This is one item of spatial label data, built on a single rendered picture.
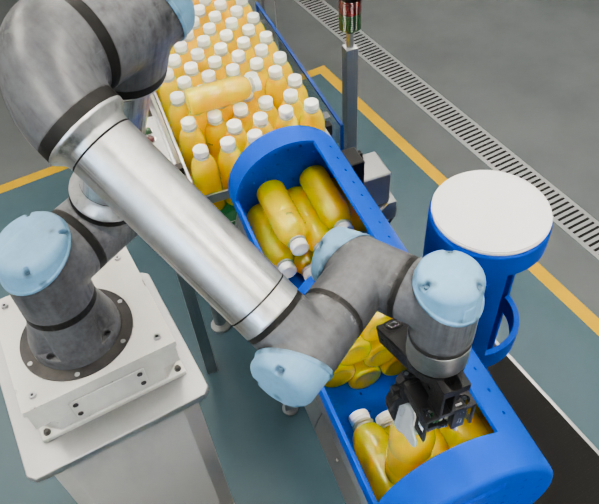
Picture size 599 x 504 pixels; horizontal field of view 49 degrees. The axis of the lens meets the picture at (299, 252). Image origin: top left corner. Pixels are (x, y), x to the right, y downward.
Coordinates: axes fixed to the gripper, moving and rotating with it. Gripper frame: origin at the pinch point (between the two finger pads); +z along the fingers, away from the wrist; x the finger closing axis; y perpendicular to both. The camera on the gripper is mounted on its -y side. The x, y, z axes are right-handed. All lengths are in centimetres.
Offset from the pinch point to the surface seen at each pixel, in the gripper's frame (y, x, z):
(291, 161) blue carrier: -75, 8, 13
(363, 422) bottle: -11.5, -2.6, 20.8
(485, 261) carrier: -39, 40, 25
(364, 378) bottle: -22.9, 3.0, 26.9
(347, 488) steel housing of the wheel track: -8.6, -7.0, 40.0
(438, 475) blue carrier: 7.4, 0.2, 4.5
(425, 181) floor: -161, 100, 126
